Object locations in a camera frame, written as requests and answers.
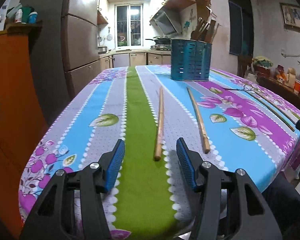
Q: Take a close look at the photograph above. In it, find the wooden chopstick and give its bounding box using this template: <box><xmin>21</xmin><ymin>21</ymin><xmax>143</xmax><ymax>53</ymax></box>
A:
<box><xmin>205</xmin><ymin>20</ymin><xmax>216</xmax><ymax>43</ymax></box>
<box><xmin>187</xmin><ymin>87</ymin><xmax>210</xmax><ymax>154</ymax></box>
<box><xmin>198</xmin><ymin>22</ymin><xmax>210</xmax><ymax>41</ymax></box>
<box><xmin>191</xmin><ymin>17</ymin><xmax>204</xmax><ymax>40</ymax></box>
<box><xmin>210</xmin><ymin>23</ymin><xmax>219</xmax><ymax>44</ymax></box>
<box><xmin>154</xmin><ymin>87</ymin><xmax>164</xmax><ymax>161</ymax></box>

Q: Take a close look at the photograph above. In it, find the kitchen window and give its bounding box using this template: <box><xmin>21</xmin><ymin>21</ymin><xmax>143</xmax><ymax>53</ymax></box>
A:
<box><xmin>115</xmin><ymin>4</ymin><xmax>143</xmax><ymax>49</ymax></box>

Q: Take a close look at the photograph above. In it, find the dark wooden side table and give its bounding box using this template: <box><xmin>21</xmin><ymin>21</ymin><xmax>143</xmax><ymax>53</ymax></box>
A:
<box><xmin>256</xmin><ymin>76</ymin><xmax>300</xmax><ymax>110</ymax></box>

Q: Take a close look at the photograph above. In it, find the flower pot with cloth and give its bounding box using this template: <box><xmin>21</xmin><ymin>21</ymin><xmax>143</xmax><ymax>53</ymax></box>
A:
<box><xmin>253</xmin><ymin>56</ymin><xmax>273</xmax><ymax>77</ymax></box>

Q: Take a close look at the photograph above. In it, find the floral striped tablecloth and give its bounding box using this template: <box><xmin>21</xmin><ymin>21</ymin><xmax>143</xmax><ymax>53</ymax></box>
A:
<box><xmin>19</xmin><ymin>65</ymin><xmax>300</xmax><ymax>239</ymax></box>

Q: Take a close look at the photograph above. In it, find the wooden chair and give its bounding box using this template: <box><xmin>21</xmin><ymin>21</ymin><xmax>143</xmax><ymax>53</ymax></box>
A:
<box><xmin>237</xmin><ymin>54</ymin><xmax>253</xmax><ymax>77</ymax></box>

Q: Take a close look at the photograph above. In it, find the orange wooden cabinet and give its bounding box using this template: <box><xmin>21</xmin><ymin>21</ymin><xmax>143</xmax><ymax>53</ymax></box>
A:
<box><xmin>0</xmin><ymin>23</ymin><xmax>47</xmax><ymax>238</ymax></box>

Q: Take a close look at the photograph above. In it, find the framed elephant picture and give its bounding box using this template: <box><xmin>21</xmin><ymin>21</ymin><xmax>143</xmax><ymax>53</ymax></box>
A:
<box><xmin>280</xmin><ymin>3</ymin><xmax>300</xmax><ymax>33</ymax></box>

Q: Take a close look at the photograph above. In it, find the brown refrigerator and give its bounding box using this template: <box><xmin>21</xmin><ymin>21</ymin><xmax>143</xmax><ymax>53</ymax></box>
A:
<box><xmin>21</xmin><ymin>0</ymin><xmax>101</xmax><ymax>124</ymax></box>

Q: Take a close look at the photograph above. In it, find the silver toaster appliance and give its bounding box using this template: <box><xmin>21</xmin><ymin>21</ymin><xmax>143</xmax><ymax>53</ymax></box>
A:
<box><xmin>97</xmin><ymin>46</ymin><xmax>108</xmax><ymax>54</ymax></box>

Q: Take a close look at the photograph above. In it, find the dark night window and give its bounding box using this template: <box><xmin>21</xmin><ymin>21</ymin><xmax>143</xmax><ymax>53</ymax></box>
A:
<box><xmin>229</xmin><ymin>0</ymin><xmax>254</xmax><ymax>56</ymax></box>

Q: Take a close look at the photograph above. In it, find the metal perforated utensil holder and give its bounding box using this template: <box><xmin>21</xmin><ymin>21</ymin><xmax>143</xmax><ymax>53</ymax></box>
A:
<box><xmin>171</xmin><ymin>38</ymin><xmax>212</xmax><ymax>81</ymax></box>

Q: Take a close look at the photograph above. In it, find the black wok on stove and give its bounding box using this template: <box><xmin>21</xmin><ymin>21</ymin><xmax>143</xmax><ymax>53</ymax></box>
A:
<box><xmin>146</xmin><ymin>36</ymin><xmax>171</xmax><ymax>45</ymax></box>

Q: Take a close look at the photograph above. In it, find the range hood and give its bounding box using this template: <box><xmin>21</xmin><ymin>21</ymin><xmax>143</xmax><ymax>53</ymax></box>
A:
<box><xmin>150</xmin><ymin>7</ymin><xmax>182</xmax><ymax>37</ymax></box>

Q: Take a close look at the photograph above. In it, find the blue capped bottle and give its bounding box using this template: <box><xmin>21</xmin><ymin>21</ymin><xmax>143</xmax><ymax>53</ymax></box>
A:
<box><xmin>28</xmin><ymin>11</ymin><xmax>38</xmax><ymax>24</ymax></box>

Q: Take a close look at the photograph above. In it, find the white bottle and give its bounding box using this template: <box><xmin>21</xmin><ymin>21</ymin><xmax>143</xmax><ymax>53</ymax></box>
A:
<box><xmin>14</xmin><ymin>9</ymin><xmax>23</xmax><ymax>23</ymax></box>

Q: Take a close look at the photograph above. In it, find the green container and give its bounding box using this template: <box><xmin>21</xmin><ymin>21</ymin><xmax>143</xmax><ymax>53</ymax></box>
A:
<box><xmin>21</xmin><ymin>7</ymin><xmax>34</xmax><ymax>23</ymax></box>

